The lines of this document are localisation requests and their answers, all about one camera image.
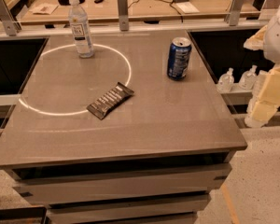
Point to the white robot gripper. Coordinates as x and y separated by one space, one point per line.
278 36

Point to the blue pepsi can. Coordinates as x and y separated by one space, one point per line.
178 60

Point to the black rxbar chocolate bar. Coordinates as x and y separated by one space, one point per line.
106 103

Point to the clear sanitizer pump bottle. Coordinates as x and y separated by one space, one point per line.
225 81
248 78

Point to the white paper sheet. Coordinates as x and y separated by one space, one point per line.
187 7

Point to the lower grey cabinet drawer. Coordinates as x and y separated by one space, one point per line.
160 207

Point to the grey cabinet drawer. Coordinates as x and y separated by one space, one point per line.
133 184
160 207

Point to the small black device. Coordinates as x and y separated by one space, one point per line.
98 1

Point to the clear tea water bottle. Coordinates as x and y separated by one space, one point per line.
78 20

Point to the tan paper packet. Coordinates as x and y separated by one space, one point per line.
44 9

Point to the upper grey cabinet drawer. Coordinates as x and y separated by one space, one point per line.
133 184

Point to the right metal bracket post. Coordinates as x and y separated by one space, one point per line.
234 12

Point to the metal bracket post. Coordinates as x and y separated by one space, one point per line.
10 24
234 12
123 15

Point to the middle metal bracket post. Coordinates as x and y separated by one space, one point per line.
123 15

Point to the left metal bracket post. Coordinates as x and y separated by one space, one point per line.
10 24

